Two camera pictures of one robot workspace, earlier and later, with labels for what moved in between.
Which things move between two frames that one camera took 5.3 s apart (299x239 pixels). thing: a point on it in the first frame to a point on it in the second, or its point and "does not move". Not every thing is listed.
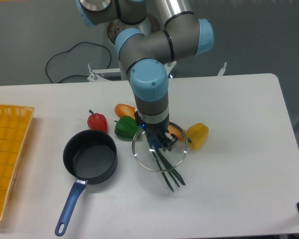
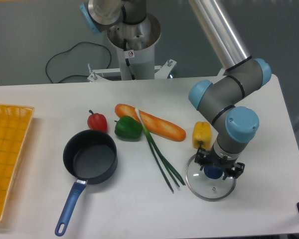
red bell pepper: x=97 y=121 does not move
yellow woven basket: x=9 y=126 does not move
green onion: x=165 y=165 does not move
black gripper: x=155 y=132 to x=236 y=170
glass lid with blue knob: x=156 y=159 to x=208 y=183
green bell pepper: x=126 y=127 does not move
